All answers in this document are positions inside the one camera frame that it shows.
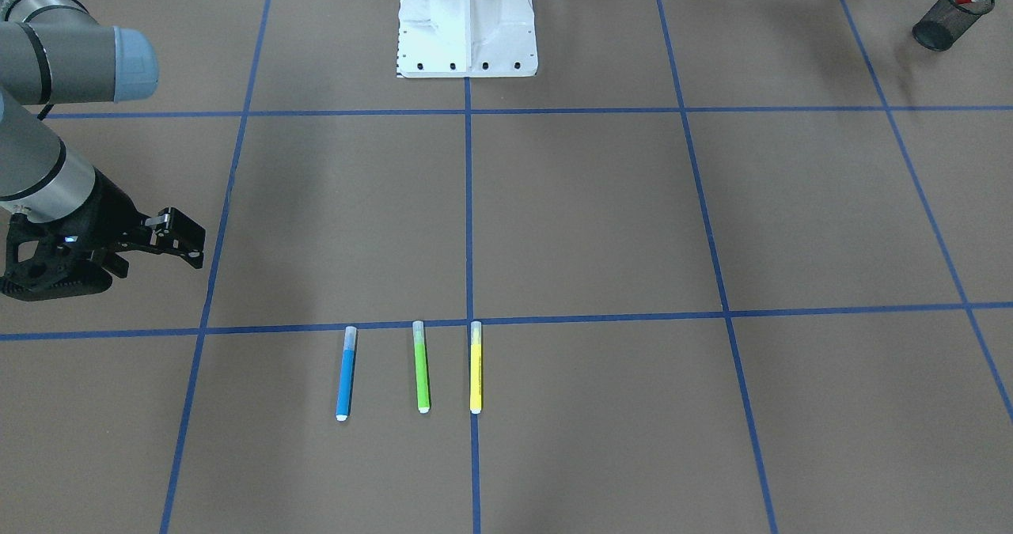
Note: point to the black mesh pen cup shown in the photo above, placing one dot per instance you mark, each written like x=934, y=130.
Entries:
x=946, y=22

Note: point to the yellow marker pen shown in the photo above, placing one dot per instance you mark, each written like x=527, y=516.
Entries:
x=476, y=368

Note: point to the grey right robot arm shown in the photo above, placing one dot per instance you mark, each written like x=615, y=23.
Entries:
x=55, y=52

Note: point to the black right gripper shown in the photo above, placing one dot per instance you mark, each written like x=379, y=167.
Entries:
x=113, y=213

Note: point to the green marker pen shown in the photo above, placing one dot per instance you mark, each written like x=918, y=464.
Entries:
x=422, y=387

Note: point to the blue marker pen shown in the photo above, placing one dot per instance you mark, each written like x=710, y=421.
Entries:
x=347, y=374

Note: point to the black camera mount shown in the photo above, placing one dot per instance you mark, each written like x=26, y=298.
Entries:
x=41, y=265

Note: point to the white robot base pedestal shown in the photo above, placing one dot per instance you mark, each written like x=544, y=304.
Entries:
x=466, y=39

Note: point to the brown table mat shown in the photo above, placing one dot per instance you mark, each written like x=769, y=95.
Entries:
x=743, y=266

